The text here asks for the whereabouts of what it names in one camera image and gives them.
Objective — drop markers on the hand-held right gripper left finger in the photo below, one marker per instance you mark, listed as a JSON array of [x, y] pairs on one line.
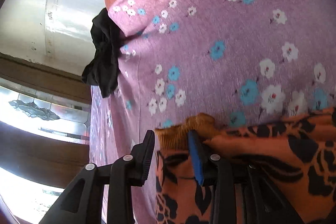
[[143, 158]]

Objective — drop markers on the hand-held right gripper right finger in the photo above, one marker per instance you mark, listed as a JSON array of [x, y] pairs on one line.
[[197, 161]]

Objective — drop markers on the purple floral bedsheet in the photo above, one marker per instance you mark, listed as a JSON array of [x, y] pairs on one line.
[[210, 56]]

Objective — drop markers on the black crumpled garment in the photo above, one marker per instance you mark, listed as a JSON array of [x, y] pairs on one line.
[[103, 61]]

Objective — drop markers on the orange black floral shirt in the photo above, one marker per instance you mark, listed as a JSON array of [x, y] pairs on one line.
[[275, 161]]

